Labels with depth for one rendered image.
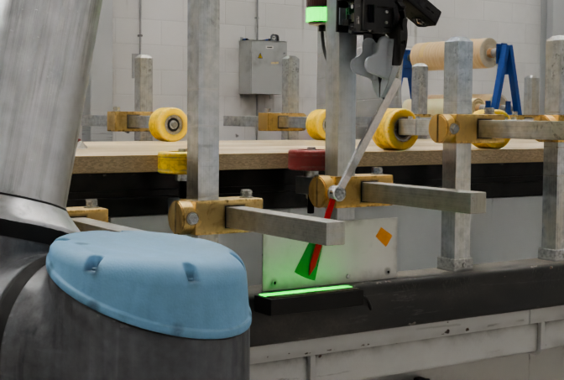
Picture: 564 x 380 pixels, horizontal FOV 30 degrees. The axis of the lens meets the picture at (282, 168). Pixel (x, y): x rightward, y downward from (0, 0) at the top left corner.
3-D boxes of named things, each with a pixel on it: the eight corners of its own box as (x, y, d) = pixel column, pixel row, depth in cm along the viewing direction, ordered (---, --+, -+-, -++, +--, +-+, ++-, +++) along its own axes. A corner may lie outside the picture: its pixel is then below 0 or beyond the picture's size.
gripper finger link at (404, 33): (378, 65, 162) (379, 9, 162) (387, 66, 163) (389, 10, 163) (398, 65, 158) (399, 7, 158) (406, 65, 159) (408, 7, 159)
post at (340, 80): (353, 290, 169) (357, -11, 166) (336, 292, 167) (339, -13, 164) (341, 287, 172) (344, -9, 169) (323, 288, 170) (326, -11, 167)
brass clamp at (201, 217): (265, 231, 157) (265, 198, 157) (185, 236, 150) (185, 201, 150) (243, 227, 163) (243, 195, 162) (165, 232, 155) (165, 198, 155)
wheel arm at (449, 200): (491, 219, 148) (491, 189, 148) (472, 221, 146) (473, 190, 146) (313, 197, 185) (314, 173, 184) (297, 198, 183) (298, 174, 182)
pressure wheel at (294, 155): (342, 214, 181) (343, 147, 181) (305, 216, 177) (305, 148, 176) (315, 210, 188) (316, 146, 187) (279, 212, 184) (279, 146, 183)
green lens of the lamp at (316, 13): (350, 22, 170) (350, 7, 170) (320, 19, 167) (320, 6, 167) (328, 24, 175) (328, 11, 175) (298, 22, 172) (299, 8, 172)
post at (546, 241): (567, 294, 196) (573, 35, 194) (554, 295, 195) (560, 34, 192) (553, 291, 199) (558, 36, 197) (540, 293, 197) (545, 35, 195)
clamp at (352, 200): (393, 205, 171) (394, 174, 171) (326, 209, 164) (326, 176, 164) (372, 203, 176) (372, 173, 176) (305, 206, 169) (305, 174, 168)
